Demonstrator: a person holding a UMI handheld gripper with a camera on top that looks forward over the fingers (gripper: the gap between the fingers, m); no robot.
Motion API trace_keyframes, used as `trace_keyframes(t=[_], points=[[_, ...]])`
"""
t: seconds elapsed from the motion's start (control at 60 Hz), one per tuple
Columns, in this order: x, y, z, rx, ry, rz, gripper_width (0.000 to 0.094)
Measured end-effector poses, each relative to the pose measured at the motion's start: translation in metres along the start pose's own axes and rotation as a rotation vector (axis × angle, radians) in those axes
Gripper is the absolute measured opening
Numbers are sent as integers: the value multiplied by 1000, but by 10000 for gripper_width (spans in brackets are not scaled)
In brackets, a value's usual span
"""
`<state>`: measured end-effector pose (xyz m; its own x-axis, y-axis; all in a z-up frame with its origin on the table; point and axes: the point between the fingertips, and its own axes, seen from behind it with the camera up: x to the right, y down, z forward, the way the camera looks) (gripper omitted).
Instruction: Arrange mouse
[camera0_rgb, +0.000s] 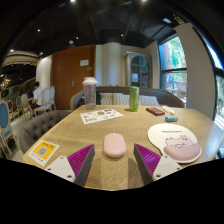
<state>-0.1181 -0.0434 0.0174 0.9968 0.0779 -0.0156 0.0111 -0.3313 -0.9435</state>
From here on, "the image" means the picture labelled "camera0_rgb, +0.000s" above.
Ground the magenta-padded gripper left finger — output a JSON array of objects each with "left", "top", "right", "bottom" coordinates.
[{"left": 44, "top": 143, "right": 96, "bottom": 188}]

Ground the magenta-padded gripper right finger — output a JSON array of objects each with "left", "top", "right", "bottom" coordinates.
[{"left": 133, "top": 143, "right": 183, "bottom": 186}]

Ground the pink computer mouse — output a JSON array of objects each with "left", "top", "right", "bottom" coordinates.
[{"left": 103, "top": 132, "right": 127, "bottom": 159}]

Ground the white mouse pad, pink rest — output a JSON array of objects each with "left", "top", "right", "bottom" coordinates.
[{"left": 147, "top": 122, "right": 203, "bottom": 164}]

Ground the yellow code sticker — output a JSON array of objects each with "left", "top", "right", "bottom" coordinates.
[{"left": 27, "top": 139, "right": 60, "bottom": 168}]

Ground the grey tufted sofa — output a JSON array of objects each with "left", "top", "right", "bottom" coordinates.
[{"left": 19, "top": 109, "right": 73, "bottom": 154}]

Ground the teal small pack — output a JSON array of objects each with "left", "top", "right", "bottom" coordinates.
[{"left": 164, "top": 115, "right": 179, "bottom": 123}]

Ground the black and red box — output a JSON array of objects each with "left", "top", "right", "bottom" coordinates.
[{"left": 145, "top": 106, "right": 166, "bottom": 117}]

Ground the white wrapped packet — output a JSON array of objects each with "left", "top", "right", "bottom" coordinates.
[{"left": 161, "top": 105, "right": 176, "bottom": 116}]

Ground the striped cushion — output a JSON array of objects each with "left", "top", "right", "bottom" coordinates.
[
  {"left": 138, "top": 94, "right": 161, "bottom": 107},
  {"left": 99, "top": 92, "right": 131, "bottom": 107}
]

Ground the brown curved sofa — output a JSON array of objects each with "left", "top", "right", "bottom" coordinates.
[{"left": 69, "top": 86, "right": 185, "bottom": 112}]

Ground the group of white chairs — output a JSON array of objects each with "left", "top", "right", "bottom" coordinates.
[{"left": 0, "top": 85, "right": 57, "bottom": 159}]

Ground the green drink can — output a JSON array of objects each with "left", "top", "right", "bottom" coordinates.
[{"left": 129, "top": 86, "right": 140, "bottom": 112}]

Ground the person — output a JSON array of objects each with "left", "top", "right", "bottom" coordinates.
[{"left": 26, "top": 81, "right": 44, "bottom": 110}]

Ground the clear shaker bottle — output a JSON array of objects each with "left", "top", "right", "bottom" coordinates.
[{"left": 82, "top": 76, "right": 100, "bottom": 111}]

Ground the black backpack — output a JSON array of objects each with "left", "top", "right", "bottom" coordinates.
[{"left": 77, "top": 92, "right": 102, "bottom": 108}]

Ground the brown wooden door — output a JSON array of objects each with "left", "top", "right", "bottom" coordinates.
[{"left": 51, "top": 44, "right": 97, "bottom": 111}]

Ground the black-framed window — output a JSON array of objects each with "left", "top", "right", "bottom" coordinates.
[
  {"left": 158, "top": 34, "right": 188, "bottom": 107},
  {"left": 199, "top": 33, "right": 224, "bottom": 131}
]

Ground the arched glass cabinet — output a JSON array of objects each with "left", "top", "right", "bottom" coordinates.
[{"left": 125, "top": 51, "right": 153, "bottom": 89}]

